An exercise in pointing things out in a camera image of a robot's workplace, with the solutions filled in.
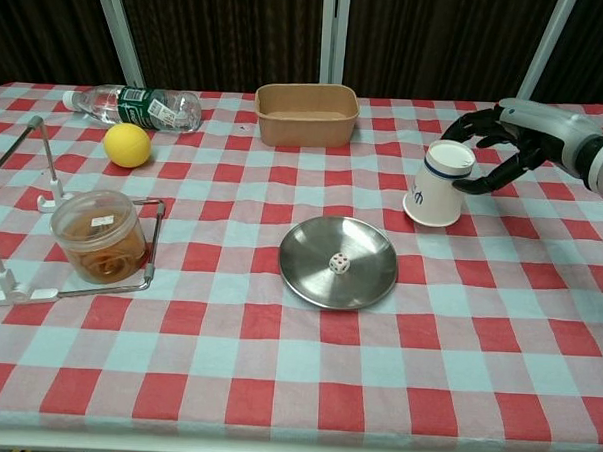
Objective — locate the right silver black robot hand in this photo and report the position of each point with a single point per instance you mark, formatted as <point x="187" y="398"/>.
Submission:
<point x="546" y="131"/>

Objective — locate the dark brown partition panel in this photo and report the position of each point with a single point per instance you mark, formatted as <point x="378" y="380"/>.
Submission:
<point x="40" y="24"/>
<point x="220" y="32"/>
<point x="439" y="42"/>
<point x="599" y="49"/>

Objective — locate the clear plastic water bottle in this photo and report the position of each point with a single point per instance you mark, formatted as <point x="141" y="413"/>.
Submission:
<point x="136" y="106"/>

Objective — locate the yellow ball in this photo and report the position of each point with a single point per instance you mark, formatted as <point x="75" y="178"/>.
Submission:
<point x="127" y="146"/>

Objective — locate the clear plastic jar brown contents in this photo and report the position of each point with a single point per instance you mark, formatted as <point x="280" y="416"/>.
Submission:
<point x="98" y="247"/>

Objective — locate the round metal plate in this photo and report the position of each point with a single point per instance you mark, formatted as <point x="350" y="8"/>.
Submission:
<point x="310" y="266"/>

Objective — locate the small white die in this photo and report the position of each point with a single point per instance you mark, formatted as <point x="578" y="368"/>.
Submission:
<point x="340" y="263"/>

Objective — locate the brown kraft paper box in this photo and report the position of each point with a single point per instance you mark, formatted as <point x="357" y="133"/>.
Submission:
<point x="305" y="131"/>

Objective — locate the red white checked tablecloth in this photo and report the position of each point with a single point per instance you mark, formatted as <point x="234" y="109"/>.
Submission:
<point x="295" y="366"/>

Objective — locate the white aluminium partition post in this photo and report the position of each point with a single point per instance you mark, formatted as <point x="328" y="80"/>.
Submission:
<point x="547" y="46"/>
<point x="120" y="33"/>
<point x="335" y="37"/>

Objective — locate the white paper cup blue print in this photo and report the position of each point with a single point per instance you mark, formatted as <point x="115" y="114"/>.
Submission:
<point x="433" y="192"/>

